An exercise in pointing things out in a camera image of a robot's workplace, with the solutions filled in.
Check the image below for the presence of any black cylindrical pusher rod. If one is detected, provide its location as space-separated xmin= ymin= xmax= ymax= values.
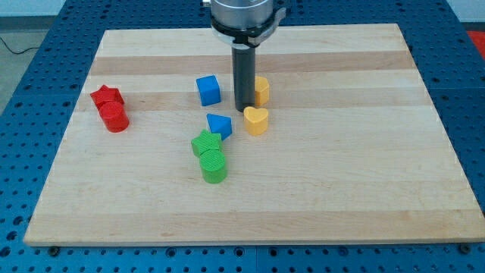
xmin=232 ymin=48 xmax=255 ymax=112

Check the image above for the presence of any green star block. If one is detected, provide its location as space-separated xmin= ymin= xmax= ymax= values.
xmin=191 ymin=129 xmax=223 ymax=158

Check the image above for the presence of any red star block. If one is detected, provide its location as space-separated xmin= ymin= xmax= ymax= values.
xmin=89 ymin=85 xmax=124 ymax=110

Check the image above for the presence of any yellow pentagon block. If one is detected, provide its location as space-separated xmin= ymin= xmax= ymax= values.
xmin=255 ymin=76 xmax=270 ymax=106

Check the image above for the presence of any blue cube block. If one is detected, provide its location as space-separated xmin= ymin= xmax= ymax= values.
xmin=196 ymin=75 xmax=221 ymax=106

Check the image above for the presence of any yellow heart block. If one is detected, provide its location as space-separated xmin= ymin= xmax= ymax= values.
xmin=243 ymin=106 xmax=269 ymax=136

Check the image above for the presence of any blue triangle block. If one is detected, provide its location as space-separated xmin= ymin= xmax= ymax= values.
xmin=206 ymin=114 xmax=232 ymax=140

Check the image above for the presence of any green cylinder block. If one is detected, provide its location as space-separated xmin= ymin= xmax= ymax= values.
xmin=199 ymin=149 xmax=227 ymax=184

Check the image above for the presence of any wooden board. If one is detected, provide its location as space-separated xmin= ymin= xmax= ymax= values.
xmin=24 ymin=24 xmax=484 ymax=246

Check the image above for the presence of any red cylinder block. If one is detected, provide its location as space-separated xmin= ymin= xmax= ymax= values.
xmin=99 ymin=102 xmax=130 ymax=133

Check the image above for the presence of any black cable on floor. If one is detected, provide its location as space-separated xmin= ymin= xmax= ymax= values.
xmin=0 ymin=36 xmax=41 ymax=55

